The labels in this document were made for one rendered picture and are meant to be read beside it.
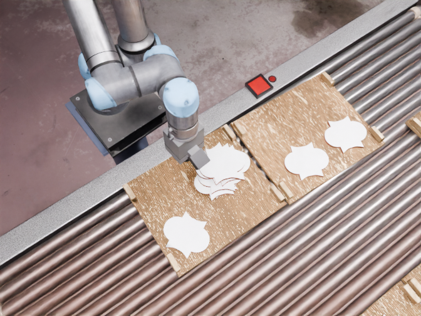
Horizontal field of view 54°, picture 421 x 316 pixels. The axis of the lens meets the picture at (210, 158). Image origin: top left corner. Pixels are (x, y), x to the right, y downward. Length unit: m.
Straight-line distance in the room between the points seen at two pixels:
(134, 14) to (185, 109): 0.45
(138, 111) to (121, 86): 0.55
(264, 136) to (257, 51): 1.48
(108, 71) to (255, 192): 0.64
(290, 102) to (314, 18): 1.65
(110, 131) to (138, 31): 0.37
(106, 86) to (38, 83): 1.97
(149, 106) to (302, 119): 0.54
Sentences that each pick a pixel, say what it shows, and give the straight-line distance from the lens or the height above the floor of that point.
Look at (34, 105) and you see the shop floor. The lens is 2.80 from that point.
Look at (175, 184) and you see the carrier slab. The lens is 1.35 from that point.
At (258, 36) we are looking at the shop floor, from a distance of 2.94.
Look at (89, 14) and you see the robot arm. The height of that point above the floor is 1.49.
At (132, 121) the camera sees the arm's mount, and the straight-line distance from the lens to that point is 1.46.
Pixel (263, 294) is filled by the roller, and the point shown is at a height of 0.92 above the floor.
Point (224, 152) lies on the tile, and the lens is 1.32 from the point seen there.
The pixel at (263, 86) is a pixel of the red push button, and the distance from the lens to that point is 1.55.
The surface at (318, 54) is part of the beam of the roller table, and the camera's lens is 1.70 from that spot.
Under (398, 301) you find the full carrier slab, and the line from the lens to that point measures 1.38.
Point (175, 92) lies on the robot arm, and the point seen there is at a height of 1.46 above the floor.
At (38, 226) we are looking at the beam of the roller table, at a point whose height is 0.91.
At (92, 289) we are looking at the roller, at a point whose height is 0.92.
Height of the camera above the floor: 2.19
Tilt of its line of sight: 65 degrees down
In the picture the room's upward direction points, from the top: 1 degrees clockwise
